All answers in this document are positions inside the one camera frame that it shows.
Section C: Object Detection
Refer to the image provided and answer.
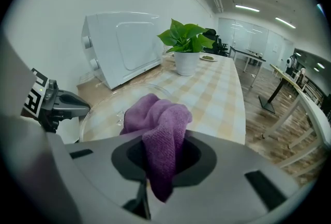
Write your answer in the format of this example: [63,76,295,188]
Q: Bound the clear glass plate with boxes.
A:
[79,83,172,144]

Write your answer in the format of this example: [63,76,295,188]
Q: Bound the beige checked tablecloth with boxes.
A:
[76,52,246,145]

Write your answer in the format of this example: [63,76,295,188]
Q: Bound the black-topped white table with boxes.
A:
[229,46,267,88]

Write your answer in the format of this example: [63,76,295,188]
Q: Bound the black office chair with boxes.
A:
[202,28,230,57]

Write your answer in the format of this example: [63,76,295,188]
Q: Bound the white microwave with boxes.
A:
[81,11,164,90]

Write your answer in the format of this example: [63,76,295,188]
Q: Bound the white plate with green beans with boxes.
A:
[199,54,219,63]

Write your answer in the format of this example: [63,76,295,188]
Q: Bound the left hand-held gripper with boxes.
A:
[22,67,91,133]

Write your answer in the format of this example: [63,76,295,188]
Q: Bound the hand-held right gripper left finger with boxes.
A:
[48,132,152,224]

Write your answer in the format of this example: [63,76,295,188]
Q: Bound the purple cloth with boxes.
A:
[119,93,193,203]

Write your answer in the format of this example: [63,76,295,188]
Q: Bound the green potted plant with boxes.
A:
[157,18,216,77]

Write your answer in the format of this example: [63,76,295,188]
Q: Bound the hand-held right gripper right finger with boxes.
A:
[154,129,300,224]

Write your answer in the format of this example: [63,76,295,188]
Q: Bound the yellow-topped pedestal table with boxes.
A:
[258,64,306,114]

